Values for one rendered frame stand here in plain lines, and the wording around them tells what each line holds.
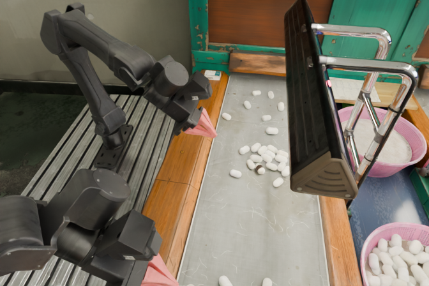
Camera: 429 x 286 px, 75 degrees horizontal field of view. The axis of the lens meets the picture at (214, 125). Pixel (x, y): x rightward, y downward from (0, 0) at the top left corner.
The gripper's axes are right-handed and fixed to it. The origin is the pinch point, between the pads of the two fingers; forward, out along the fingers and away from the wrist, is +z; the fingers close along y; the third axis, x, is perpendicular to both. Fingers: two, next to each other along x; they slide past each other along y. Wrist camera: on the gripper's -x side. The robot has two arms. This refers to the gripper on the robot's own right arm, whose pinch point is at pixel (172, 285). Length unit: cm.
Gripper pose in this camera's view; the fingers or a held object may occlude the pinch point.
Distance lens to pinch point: 51.4
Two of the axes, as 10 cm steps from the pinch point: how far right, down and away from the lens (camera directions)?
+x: -6.3, 5.1, 5.8
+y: 1.7, -6.4, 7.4
